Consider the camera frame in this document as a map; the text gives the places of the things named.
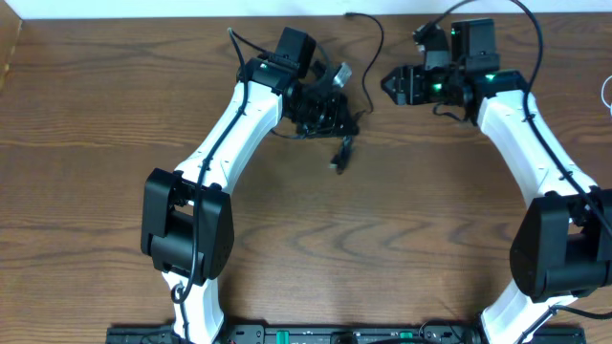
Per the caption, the black USB cable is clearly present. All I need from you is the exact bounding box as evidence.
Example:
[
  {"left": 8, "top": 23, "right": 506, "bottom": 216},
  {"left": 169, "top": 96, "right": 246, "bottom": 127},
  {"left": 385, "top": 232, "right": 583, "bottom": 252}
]
[{"left": 328, "top": 11, "right": 386, "bottom": 176}]

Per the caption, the white USB cable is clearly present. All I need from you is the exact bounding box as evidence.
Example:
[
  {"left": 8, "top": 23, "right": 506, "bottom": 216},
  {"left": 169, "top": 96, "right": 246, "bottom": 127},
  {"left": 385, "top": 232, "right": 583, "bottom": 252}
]
[{"left": 601, "top": 74, "right": 612, "bottom": 116}]

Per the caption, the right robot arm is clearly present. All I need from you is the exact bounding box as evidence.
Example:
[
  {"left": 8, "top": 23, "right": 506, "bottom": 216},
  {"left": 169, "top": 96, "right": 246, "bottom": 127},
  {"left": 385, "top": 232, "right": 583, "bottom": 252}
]
[{"left": 381, "top": 18, "right": 611, "bottom": 343}]

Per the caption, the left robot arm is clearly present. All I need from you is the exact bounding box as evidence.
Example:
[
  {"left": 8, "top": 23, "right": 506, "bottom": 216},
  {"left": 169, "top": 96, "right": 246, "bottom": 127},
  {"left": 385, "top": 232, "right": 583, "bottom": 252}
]
[{"left": 141, "top": 27, "right": 359, "bottom": 343}]

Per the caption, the cardboard box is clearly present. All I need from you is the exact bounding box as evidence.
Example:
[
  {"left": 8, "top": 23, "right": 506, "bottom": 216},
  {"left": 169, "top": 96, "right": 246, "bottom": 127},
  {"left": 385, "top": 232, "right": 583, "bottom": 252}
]
[{"left": 0, "top": 0, "right": 23, "bottom": 89}]

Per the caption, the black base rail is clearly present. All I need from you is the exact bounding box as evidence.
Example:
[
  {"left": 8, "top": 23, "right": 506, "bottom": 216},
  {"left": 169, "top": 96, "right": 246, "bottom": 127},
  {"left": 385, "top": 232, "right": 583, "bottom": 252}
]
[{"left": 104, "top": 322, "right": 587, "bottom": 344}]

